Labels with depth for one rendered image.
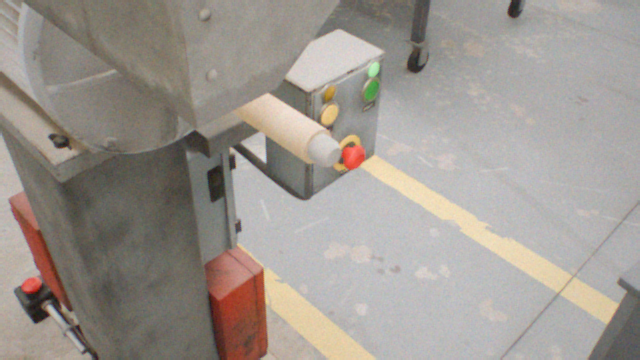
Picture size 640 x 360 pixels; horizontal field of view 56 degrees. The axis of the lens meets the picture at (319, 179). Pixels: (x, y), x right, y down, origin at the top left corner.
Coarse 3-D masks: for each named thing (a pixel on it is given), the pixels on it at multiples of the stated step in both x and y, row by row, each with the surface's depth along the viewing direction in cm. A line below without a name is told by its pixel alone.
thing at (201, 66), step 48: (48, 0) 35; (96, 0) 30; (144, 0) 26; (192, 0) 25; (240, 0) 27; (288, 0) 29; (336, 0) 31; (96, 48) 33; (144, 48) 29; (192, 48) 26; (240, 48) 28; (288, 48) 31; (192, 96) 27; (240, 96) 30
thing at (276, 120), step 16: (272, 96) 53; (240, 112) 53; (256, 112) 52; (272, 112) 51; (288, 112) 50; (256, 128) 53; (272, 128) 51; (288, 128) 50; (304, 128) 49; (320, 128) 49; (288, 144) 50; (304, 144) 48; (304, 160) 49
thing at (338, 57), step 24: (312, 48) 88; (336, 48) 88; (360, 48) 88; (312, 72) 83; (336, 72) 83; (360, 72) 85; (288, 96) 83; (312, 96) 80; (336, 96) 84; (360, 96) 88; (312, 120) 83; (336, 120) 87; (360, 120) 91; (192, 144) 100; (240, 144) 99; (360, 144) 95; (264, 168) 99; (288, 168) 92; (312, 168) 88; (336, 168) 93; (288, 192) 100; (312, 192) 92
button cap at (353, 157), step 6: (348, 150) 92; (354, 150) 90; (360, 150) 91; (342, 156) 92; (348, 156) 90; (354, 156) 90; (360, 156) 91; (348, 162) 90; (354, 162) 91; (360, 162) 92; (348, 168) 91; (354, 168) 92
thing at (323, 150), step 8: (320, 136) 49; (312, 144) 49; (320, 144) 48; (328, 144) 48; (336, 144) 49; (312, 152) 49; (320, 152) 48; (328, 152) 48; (336, 152) 49; (320, 160) 48; (328, 160) 48; (336, 160) 49
